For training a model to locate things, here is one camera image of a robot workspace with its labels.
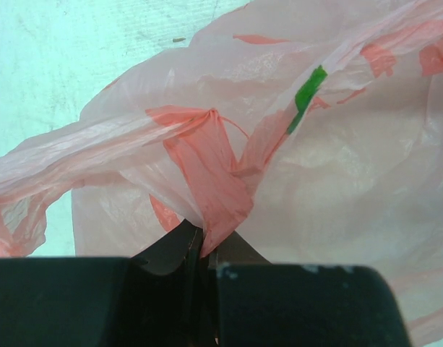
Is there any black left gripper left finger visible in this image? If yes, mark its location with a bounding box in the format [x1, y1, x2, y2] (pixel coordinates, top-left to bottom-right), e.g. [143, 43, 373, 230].
[0, 221, 202, 346]

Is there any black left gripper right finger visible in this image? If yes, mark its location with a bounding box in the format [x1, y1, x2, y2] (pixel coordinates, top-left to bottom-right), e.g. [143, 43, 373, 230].
[208, 233, 412, 346]

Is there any pink plastic bag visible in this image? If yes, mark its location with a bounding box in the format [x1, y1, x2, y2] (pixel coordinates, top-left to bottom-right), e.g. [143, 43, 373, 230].
[0, 1, 443, 346]

